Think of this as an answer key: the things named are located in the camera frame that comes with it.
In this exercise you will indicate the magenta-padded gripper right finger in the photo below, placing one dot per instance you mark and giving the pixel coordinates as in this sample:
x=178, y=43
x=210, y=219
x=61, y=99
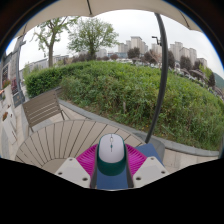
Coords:
x=148, y=171

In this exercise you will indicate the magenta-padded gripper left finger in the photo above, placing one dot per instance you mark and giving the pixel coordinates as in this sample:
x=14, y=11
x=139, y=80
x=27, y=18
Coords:
x=75, y=171

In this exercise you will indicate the white and teal computer mouse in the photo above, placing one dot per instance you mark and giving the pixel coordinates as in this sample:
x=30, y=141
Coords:
x=111, y=153

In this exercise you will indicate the blue mouse pad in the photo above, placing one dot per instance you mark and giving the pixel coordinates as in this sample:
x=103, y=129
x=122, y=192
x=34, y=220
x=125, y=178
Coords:
x=112, y=182

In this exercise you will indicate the brown slatted chair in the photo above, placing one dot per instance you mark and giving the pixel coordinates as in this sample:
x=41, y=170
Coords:
x=41, y=110

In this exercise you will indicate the green hedge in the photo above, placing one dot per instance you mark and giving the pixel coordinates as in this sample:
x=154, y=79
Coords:
x=133, y=96

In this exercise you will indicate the dark curved umbrella pole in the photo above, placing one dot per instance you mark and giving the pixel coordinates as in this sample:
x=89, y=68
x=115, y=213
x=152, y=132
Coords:
x=162, y=73

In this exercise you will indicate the thin-trunked leaning tree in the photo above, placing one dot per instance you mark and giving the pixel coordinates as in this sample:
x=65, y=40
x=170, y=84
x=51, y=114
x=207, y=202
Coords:
x=50, y=50

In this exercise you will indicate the far apartment buildings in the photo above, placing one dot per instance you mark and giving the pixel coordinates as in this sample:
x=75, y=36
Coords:
x=136, y=43

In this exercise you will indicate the round-crowned green tree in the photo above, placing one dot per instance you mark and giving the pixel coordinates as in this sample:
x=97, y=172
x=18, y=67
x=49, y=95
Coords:
x=91, y=35

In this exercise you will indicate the grey post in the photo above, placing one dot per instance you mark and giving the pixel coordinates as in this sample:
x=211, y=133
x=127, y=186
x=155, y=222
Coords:
x=18, y=66

